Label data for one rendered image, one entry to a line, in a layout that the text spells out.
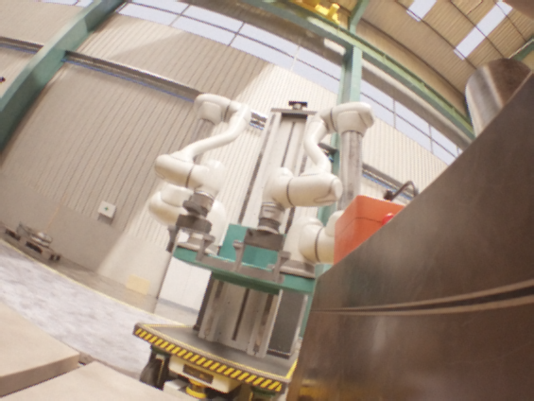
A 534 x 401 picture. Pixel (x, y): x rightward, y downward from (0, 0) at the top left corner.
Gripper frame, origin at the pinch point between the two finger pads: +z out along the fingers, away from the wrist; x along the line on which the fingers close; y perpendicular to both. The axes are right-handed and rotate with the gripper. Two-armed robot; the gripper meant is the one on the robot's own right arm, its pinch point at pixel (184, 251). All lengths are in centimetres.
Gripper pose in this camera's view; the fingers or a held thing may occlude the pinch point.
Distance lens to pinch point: 100.5
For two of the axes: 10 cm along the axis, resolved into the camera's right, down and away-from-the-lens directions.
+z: -2.5, 8.9, -3.8
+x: -9.5, -1.5, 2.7
